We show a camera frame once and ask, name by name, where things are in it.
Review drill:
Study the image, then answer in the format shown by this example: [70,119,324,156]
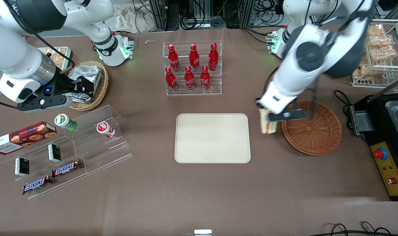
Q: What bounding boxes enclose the small black box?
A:
[15,157,30,177]
[48,144,62,163]

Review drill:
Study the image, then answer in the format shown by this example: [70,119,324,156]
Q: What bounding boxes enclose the green lidded cup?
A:
[54,113,77,131]

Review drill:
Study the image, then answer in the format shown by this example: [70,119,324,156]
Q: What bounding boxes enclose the dark brown wicker basket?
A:
[282,100,343,156]

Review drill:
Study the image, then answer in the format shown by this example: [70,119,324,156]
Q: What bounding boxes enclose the black cooking appliance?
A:
[349,87,398,201]

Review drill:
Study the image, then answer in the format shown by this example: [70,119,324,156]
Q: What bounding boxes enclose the black appliance cable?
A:
[333,89,354,114]

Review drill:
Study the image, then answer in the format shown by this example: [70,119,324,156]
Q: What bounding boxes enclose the white crumpled cloth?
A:
[113,0,153,33]

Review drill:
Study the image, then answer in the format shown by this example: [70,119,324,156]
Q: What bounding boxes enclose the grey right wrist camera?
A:
[0,73,42,104]

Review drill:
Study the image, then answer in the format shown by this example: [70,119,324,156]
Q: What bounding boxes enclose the clear acrylic stepped shelf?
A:
[1,105,133,200]

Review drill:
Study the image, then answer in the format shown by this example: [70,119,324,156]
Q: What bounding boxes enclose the clear bag of snacks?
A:
[353,57,383,81]
[366,24,385,36]
[368,34,396,49]
[369,46,398,63]

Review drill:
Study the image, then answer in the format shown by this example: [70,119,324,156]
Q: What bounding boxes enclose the white wire rack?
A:
[352,19,398,88]

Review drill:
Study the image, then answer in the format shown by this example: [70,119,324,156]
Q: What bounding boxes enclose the red plaid cookie box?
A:
[0,121,57,155]

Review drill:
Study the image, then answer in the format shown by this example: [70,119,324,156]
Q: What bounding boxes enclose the black looped cables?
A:
[312,221,398,236]

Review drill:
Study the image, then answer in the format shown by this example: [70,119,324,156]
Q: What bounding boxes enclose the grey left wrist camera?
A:
[258,89,296,114]

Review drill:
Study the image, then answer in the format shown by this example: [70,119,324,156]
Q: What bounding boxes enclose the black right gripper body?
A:
[17,77,75,113]

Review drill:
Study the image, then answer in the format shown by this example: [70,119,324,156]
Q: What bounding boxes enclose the triangle sandwich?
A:
[260,109,278,135]

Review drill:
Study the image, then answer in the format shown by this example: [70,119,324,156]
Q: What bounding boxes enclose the beige plastic tray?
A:
[175,113,252,164]

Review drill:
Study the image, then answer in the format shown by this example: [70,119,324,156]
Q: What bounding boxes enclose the red cola bottle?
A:
[184,66,196,91]
[189,43,200,72]
[208,43,219,72]
[200,66,211,90]
[165,67,178,91]
[168,44,180,72]

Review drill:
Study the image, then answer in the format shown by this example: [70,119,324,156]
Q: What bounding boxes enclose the Snickers chocolate bar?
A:
[51,160,84,177]
[22,175,53,195]

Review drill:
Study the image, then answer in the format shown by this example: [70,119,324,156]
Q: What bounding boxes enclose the yellow control panel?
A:
[370,142,398,196]

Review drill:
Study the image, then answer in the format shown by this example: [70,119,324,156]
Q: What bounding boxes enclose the red lidded cup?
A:
[97,121,116,139]

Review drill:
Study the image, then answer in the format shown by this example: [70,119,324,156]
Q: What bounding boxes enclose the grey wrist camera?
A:
[0,73,42,104]
[258,89,296,114]

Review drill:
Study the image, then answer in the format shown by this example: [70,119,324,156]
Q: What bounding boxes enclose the aluminium frame with cables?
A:
[148,0,252,30]

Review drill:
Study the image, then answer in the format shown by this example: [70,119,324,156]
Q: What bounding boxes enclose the white container of crackers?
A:
[38,47,73,71]

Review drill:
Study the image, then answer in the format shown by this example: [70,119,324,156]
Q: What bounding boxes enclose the foil wrapped pack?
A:
[68,92,93,103]
[69,65,103,82]

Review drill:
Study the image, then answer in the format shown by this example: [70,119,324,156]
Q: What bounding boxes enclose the light tan wicker basket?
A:
[68,61,109,111]

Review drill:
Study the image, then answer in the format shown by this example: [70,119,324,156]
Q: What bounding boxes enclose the clear acrylic bottle rack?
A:
[163,41,223,96]

